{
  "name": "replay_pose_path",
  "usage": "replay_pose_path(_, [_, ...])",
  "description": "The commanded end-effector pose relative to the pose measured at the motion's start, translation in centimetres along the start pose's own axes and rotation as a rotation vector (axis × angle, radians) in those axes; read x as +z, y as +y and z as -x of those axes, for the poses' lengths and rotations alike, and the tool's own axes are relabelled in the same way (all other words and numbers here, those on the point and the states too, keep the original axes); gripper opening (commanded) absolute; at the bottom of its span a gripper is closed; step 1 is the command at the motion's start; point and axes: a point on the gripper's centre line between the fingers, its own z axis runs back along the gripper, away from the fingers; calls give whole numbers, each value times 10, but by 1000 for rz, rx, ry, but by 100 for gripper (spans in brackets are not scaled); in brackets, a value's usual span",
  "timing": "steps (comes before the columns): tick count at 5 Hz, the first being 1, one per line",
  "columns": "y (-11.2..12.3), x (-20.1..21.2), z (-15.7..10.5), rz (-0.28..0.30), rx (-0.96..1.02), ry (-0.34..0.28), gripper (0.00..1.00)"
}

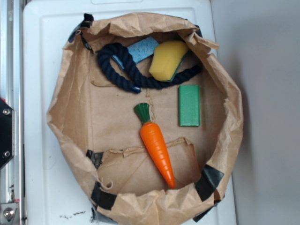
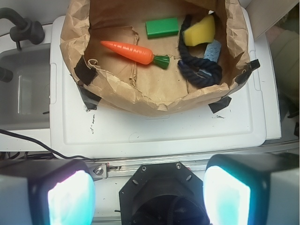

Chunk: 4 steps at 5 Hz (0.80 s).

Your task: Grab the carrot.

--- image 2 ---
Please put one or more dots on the white plastic bin lid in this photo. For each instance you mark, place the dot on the white plastic bin lid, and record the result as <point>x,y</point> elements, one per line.
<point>113,133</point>

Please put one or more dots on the grey toy faucet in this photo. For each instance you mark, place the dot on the grey toy faucet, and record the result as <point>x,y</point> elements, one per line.
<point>24,28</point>

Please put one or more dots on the orange plastic carrot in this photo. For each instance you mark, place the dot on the orange plastic carrot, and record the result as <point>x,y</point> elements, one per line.
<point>137,53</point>

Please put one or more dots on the black tape piece left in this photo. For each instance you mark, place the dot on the black tape piece left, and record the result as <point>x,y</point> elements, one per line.
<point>86,76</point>

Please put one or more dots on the brown paper bag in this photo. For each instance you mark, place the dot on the brown paper bag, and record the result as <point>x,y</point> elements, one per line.
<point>150,90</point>

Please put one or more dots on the yellow sponge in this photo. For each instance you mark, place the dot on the yellow sponge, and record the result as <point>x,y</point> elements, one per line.
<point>201,32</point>

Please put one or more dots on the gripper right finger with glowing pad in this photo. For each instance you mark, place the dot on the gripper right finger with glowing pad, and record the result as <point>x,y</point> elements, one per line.
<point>253,189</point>

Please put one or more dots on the black tape piece right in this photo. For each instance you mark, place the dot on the black tape piece right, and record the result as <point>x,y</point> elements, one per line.
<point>239,81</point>

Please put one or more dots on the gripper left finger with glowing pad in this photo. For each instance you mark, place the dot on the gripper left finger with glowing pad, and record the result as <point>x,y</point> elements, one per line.
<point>46,192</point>

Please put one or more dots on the black tape piece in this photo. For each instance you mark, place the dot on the black tape piece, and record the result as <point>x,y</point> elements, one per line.
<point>86,76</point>
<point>239,81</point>

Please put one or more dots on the light blue sponge cloth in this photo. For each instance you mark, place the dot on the light blue sponge cloth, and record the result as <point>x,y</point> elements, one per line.
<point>211,53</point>

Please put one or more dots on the green rectangular block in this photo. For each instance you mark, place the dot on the green rectangular block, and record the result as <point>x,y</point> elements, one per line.
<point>162,28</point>

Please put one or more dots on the black octagonal mount plate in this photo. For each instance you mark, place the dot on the black octagonal mount plate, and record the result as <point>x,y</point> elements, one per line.
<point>163,194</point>

